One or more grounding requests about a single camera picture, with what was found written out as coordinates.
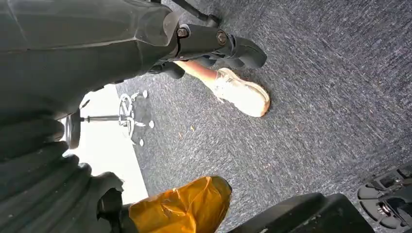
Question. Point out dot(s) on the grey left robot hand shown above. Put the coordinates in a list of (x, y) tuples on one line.
[(80, 48)]

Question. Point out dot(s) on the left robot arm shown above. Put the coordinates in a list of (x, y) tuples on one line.
[(32, 180)]

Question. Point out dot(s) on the person's leg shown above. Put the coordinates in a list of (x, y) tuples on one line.
[(199, 71)]

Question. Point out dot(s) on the white sneaker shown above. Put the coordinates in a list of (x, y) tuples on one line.
[(241, 95)]

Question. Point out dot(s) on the black robot foot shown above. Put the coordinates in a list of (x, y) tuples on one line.
[(386, 199), (305, 214)]

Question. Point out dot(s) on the chrome base stool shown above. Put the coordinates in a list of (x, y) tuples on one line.
[(127, 115)]

